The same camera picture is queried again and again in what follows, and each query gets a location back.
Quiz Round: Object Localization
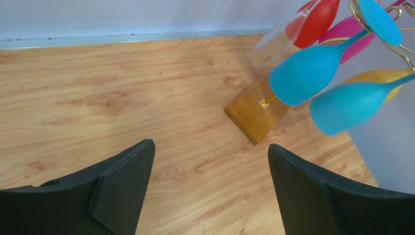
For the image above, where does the blue wine glass front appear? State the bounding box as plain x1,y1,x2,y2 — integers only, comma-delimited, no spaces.
309,74,415,136

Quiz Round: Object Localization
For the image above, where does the gold wire glass rack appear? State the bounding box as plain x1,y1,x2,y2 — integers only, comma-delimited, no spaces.
335,0,415,85

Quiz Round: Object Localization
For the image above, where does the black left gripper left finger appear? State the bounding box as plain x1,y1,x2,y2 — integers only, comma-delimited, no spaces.
0,139,156,235

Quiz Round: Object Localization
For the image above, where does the wooden rack base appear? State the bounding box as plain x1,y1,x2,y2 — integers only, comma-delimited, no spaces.
224,72,290,145

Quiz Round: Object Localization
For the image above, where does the blue wine glass rear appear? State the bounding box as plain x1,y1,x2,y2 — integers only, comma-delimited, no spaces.
269,0,403,107

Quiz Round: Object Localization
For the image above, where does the blue wine glass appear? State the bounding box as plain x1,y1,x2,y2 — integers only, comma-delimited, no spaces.
269,0,403,107
309,74,415,136

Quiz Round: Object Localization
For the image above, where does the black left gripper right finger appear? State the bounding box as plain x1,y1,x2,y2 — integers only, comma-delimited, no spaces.
268,144,415,235

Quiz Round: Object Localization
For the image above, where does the red wine glass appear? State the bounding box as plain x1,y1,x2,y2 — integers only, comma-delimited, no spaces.
285,0,340,49

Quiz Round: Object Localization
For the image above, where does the clear wine glass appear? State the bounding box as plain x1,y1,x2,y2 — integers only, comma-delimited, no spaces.
253,0,319,72

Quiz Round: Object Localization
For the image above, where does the magenta wine glass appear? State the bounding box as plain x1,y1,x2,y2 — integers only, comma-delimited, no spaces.
318,0,406,65

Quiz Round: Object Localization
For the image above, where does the yellow wine glass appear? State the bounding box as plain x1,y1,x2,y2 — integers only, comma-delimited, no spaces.
337,68,415,105

